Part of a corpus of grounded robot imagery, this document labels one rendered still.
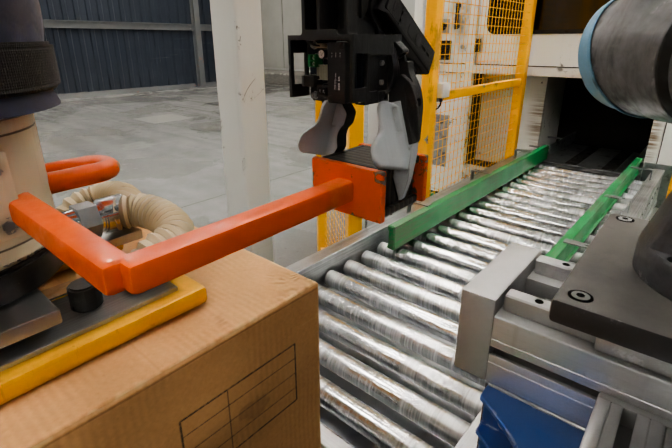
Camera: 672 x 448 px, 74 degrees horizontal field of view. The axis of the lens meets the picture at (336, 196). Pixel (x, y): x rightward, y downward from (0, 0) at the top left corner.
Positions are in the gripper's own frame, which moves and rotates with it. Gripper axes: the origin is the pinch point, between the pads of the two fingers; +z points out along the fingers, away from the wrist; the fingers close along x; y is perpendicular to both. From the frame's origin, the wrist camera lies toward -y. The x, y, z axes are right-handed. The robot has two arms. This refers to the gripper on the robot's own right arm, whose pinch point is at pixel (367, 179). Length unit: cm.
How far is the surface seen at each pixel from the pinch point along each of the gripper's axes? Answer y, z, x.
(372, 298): -53, 54, -36
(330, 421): -17, 59, -20
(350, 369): -27, 54, -23
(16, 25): 22.5, -14.6, -18.4
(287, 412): 7.1, 28.7, -6.1
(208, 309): 12.9, 13.5, -11.2
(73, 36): -389, -27, -1069
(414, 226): -91, 48, -45
